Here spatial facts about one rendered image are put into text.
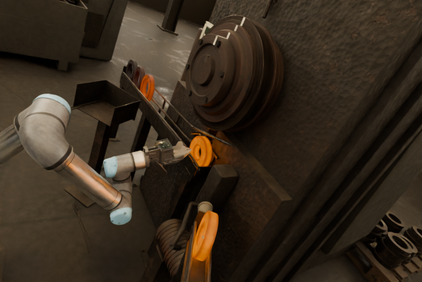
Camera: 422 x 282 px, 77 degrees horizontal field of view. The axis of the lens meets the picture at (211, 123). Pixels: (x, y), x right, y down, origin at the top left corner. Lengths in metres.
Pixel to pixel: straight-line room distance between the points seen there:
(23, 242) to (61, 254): 0.19
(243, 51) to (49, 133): 0.67
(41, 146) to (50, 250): 0.89
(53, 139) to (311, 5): 0.95
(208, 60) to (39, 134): 0.60
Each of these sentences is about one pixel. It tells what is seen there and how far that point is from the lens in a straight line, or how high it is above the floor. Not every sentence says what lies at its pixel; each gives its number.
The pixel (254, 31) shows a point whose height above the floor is 1.32.
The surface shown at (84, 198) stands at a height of 0.01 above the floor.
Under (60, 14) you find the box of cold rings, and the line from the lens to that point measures 3.32.
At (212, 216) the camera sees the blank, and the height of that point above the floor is 0.78.
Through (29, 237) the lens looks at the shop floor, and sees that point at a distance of 1.73.
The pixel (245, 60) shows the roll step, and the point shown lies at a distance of 0.98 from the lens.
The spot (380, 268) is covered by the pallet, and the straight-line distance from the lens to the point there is 2.58.
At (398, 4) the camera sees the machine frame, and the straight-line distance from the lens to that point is 0.95.
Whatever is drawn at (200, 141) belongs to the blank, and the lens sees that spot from 1.23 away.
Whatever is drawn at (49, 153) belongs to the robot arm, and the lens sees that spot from 0.88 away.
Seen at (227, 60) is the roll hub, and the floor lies 1.20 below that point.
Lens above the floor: 1.38
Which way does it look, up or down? 24 degrees down
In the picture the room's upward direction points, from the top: 24 degrees clockwise
